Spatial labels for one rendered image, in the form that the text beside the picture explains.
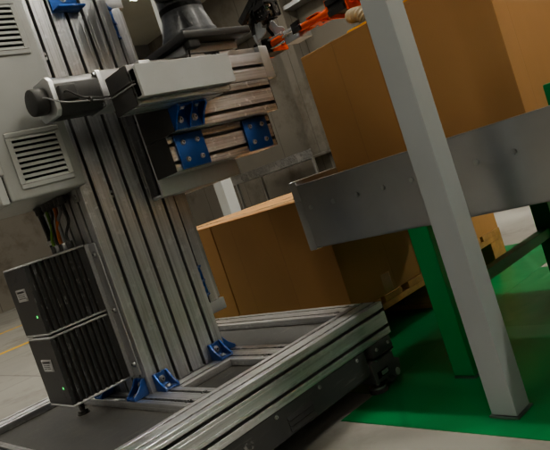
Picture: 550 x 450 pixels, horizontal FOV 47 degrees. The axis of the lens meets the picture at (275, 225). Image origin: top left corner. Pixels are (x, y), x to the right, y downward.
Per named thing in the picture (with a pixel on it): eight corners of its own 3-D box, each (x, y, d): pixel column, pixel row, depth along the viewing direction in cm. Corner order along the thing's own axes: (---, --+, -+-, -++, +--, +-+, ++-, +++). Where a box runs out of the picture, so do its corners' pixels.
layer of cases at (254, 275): (498, 227, 267) (470, 137, 264) (354, 313, 201) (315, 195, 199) (307, 261, 357) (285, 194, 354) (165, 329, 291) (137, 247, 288)
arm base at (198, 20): (186, 35, 154) (172, -5, 154) (154, 57, 165) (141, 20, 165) (230, 30, 165) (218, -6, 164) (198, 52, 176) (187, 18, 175)
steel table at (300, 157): (330, 210, 895) (310, 148, 889) (248, 232, 1021) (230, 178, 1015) (357, 199, 943) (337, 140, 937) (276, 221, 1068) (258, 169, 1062)
